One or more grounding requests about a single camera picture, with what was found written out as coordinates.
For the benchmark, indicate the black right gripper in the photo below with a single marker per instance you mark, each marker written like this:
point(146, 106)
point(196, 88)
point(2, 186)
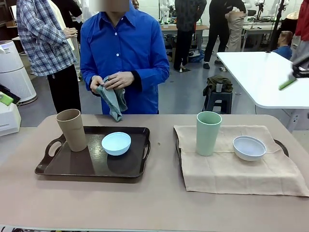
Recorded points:
point(301, 67)

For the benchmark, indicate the white plastic bowl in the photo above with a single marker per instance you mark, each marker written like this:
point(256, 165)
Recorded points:
point(248, 152)

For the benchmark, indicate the pale green plastic cup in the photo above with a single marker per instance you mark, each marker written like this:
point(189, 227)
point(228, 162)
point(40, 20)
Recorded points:
point(207, 137)

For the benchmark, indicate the beige cloth mat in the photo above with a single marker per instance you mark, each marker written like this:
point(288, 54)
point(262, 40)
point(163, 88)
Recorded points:
point(229, 174)

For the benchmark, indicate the teal green cloth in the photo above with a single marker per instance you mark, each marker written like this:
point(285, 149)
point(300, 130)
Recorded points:
point(113, 104)

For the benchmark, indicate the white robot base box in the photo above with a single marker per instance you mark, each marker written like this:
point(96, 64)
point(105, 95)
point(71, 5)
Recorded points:
point(8, 120)

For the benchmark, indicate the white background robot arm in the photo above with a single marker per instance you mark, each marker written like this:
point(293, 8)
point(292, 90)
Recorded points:
point(165, 9)

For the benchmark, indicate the person's left forearm blue sleeve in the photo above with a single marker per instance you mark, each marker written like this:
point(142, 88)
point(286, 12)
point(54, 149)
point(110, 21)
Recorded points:
point(152, 76)

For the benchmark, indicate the person's right forearm blue sleeve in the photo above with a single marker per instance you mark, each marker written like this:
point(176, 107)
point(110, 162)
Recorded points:
point(87, 75)

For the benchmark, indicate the person's right hand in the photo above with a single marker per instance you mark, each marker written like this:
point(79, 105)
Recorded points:
point(96, 83)

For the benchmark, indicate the person's left hand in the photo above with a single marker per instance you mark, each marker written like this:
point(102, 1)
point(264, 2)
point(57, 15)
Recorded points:
point(120, 79)

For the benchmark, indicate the white rounded table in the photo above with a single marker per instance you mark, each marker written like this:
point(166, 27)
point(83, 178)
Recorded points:
point(260, 79)

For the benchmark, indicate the white air purifier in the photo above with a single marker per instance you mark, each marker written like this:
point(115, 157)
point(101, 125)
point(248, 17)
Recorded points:
point(14, 72)

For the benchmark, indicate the seated person in blue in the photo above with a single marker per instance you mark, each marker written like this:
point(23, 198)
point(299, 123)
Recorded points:
point(285, 46)

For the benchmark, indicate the dark green jacket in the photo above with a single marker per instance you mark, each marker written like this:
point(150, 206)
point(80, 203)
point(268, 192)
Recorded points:
point(227, 83)

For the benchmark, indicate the black tripod pole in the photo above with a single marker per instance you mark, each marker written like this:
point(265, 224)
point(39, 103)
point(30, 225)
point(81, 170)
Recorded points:
point(277, 21)

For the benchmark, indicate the person in red top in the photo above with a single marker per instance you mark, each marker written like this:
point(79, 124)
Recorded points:
point(304, 21)

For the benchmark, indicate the metal tumbler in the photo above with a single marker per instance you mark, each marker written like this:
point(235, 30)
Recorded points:
point(219, 87)

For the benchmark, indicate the black plastic stool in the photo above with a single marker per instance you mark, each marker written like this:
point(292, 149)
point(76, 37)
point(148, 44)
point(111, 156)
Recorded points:
point(219, 99)

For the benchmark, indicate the person in plaid shirt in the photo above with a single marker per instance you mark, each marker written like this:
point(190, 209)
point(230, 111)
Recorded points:
point(41, 36)

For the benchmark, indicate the brown plastic cup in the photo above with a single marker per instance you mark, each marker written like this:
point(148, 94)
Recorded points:
point(72, 133)

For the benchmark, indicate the beige trousers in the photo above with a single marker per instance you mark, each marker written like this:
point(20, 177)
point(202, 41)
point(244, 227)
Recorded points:
point(235, 29)

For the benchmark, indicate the person in black trousers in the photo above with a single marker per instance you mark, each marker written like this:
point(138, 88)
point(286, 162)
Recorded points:
point(217, 24)

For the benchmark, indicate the person in cream top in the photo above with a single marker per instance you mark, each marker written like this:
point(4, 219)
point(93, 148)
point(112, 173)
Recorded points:
point(58, 19)

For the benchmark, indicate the light blue plastic bowl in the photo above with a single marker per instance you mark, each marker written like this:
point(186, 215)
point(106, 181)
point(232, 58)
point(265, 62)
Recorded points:
point(116, 148)

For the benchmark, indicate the person in black clothes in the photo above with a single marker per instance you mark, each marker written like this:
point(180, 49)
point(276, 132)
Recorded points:
point(188, 14)

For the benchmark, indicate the person in blue shirt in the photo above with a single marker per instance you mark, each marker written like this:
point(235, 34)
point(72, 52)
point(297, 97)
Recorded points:
point(125, 48)

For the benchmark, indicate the brown background table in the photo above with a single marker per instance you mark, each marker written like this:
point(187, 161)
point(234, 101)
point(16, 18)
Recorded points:
point(169, 30)

